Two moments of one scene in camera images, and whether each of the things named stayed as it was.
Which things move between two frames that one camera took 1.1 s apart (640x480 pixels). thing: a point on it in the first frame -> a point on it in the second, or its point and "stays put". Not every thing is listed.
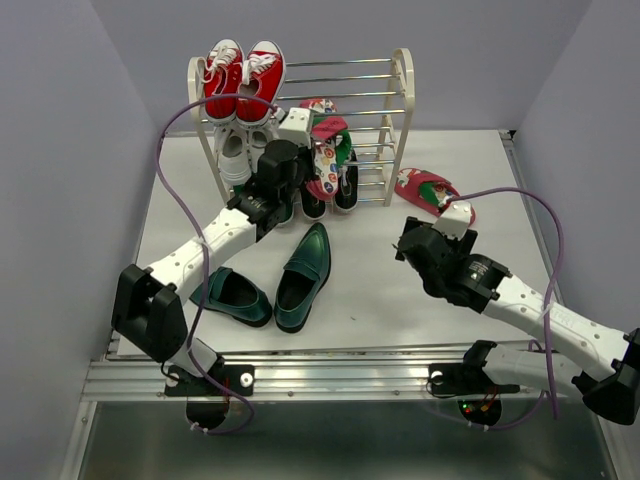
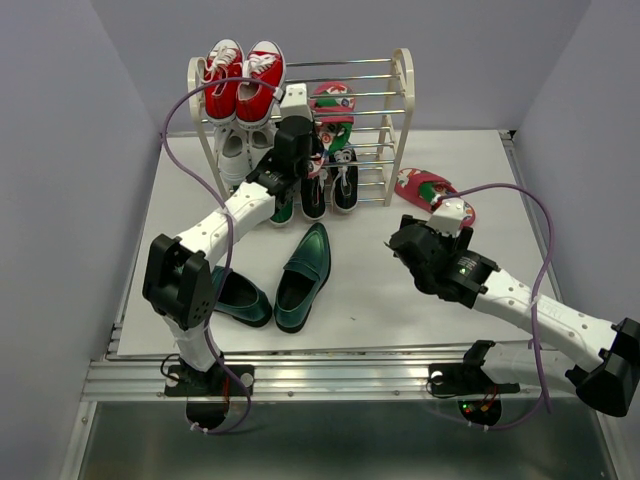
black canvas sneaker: (346, 196) stays put
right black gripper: (462, 247) stays put
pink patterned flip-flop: (332, 146) -> (332, 106)
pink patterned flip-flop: (426, 190) stays put
